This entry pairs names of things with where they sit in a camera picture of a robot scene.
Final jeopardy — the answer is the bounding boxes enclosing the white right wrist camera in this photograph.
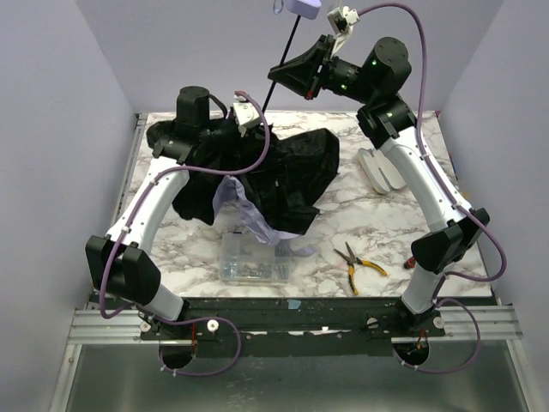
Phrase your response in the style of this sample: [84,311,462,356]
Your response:
[327,1,360,56]

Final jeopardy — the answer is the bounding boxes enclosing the aluminium front rail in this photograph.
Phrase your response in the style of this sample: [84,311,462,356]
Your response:
[68,310,160,345]

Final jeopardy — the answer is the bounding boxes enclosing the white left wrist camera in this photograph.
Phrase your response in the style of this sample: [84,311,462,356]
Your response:
[232,100,262,137]

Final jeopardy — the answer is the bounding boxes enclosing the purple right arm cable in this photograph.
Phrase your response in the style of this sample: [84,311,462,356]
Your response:
[358,2,508,375]

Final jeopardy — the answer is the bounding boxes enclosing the blue tape piece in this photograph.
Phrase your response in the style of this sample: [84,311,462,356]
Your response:
[287,299,301,310]

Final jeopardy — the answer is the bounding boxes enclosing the aluminium rail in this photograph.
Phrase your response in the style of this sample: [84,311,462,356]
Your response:
[93,113,149,295]
[68,310,160,345]

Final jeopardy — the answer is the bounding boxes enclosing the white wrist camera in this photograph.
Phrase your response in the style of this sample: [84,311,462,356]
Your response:
[232,100,262,137]
[327,1,360,56]

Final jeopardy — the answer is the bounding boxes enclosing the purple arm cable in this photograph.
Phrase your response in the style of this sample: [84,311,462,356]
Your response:
[98,89,272,379]
[358,2,508,375]

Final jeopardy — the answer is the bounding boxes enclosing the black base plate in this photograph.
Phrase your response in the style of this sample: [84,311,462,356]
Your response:
[87,295,498,357]

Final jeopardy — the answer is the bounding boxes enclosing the beige umbrella case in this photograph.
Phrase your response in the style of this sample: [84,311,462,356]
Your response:
[357,148,407,195]

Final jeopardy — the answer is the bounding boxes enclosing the red black screwdriver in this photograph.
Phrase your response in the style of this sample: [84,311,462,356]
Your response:
[403,257,416,270]

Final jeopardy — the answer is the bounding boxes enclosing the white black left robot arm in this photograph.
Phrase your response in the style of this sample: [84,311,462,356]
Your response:
[85,86,267,324]

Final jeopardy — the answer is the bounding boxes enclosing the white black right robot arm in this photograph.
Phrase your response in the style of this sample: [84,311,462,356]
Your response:
[268,35,490,315]

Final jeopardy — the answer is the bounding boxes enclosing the yellow handled pliers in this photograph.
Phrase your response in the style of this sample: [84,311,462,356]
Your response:
[334,242,388,296]

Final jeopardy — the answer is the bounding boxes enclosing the lilac umbrella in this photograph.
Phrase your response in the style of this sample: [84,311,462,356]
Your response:
[145,0,342,258]

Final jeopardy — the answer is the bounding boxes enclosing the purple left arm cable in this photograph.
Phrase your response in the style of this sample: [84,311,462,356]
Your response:
[98,89,272,379]

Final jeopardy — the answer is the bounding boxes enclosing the clear plastic screw box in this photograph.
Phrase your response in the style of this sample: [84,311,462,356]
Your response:
[218,232,291,284]

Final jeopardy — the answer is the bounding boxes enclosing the aluminium left side rail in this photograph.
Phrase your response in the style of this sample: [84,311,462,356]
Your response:
[93,113,149,295]

